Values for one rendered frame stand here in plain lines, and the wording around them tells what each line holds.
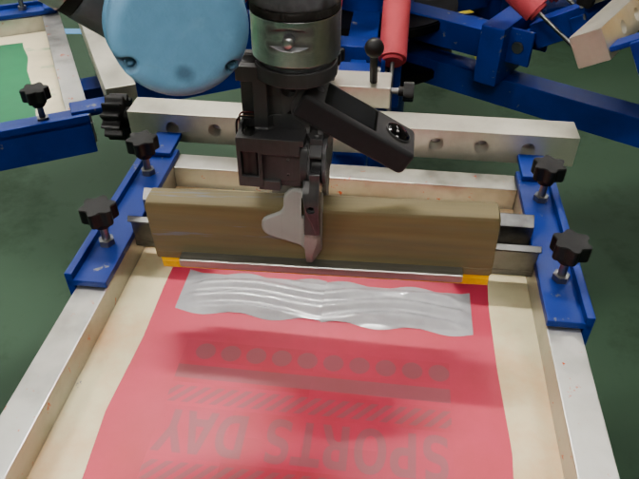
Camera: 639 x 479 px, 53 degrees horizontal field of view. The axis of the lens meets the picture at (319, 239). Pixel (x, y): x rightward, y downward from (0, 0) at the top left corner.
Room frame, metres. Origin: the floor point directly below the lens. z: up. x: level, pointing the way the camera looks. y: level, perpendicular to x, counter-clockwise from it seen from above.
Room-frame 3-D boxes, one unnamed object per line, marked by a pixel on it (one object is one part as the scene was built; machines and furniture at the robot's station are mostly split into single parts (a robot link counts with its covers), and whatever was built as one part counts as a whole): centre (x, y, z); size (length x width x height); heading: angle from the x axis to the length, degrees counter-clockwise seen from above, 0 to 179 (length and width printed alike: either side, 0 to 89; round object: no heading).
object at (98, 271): (0.69, 0.26, 0.98); 0.30 x 0.05 x 0.07; 173
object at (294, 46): (0.52, 0.02, 1.31); 0.08 x 0.08 x 0.05
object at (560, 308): (0.63, -0.29, 0.98); 0.30 x 0.05 x 0.07; 173
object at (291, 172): (0.52, 0.03, 1.23); 0.09 x 0.08 x 0.12; 83
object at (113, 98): (0.91, 0.31, 1.02); 0.07 x 0.06 x 0.07; 173
